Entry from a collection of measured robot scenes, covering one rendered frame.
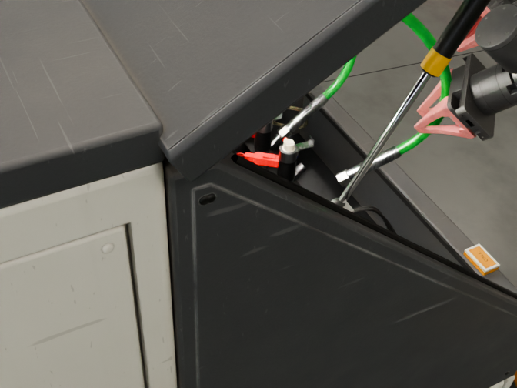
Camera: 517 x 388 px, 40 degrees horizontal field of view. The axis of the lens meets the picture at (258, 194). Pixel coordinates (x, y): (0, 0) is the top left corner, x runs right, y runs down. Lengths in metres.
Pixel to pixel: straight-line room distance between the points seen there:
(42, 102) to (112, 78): 0.05
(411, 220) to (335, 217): 0.64
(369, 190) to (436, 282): 0.54
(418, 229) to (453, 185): 1.52
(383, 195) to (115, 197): 0.87
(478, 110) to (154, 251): 0.52
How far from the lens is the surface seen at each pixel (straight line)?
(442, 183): 2.77
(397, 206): 1.29
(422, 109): 1.01
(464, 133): 0.96
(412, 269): 0.78
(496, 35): 0.85
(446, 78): 0.95
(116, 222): 0.52
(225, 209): 0.55
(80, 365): 0.63
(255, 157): 1.10
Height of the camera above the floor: 1.79
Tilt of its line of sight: 44 degrees down
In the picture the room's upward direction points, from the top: 4 degrees clockwise
